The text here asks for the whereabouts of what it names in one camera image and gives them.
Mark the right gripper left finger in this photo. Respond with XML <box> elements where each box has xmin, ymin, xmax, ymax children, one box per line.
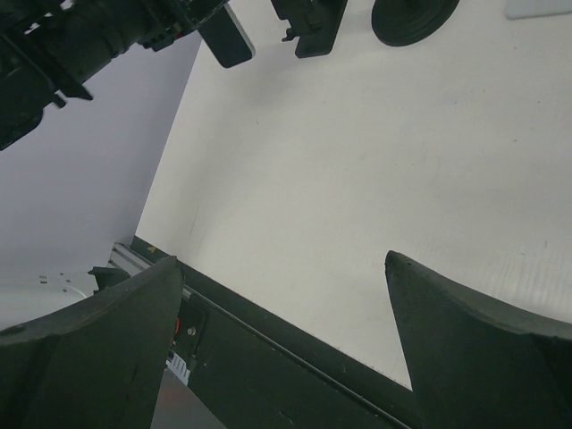
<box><xmin>1</xmin><ymin>257</ymin><xmax>183</xmax><ymax>428</ymax></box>

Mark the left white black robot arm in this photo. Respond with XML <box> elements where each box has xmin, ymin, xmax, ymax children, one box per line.
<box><xmin>1</xmin><ymin>1</ymin><xmax>203</xmax><ymax>319</ymax></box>

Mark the white-edged black phone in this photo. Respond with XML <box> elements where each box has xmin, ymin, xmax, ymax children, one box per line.
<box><xmin>198</xmin><ymin>4</ymin><xmax>256</xmax><ymax>69</ymax></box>

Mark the left white cable duct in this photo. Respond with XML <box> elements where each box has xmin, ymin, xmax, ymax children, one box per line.
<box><xmin>166</xmin><ymin>351</ymin><xmax>190</xmax><ymax>385</ymax></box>

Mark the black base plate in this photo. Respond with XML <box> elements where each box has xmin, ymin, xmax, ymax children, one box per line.
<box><xmin>131</xmin><ymin>234</ymin><xmax>425</xmax><ymax>429</ymax></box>

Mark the silver folding phone stand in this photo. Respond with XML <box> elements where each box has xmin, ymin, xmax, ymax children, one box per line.
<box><xmin>504</xmin><ymin>0</ymin><xmax>572</xmax><ymax>20</ymax></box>

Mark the black clamp phone stand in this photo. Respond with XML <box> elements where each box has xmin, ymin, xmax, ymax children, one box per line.
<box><xmin>371</xmin><ymin>0</ymin><xmax>459</xmax><ymax>47</ymax></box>

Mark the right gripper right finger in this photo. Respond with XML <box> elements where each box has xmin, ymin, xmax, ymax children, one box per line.
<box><xmin>385</xmin><ymin>251</ymin><xmax>571</xmax><ymax>428</ymax></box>

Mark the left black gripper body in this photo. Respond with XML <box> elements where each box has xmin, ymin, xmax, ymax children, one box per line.
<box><xmin>139</xmin><ymin>0</ymin><xmax>227</xmax><ymax>52</ymax></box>

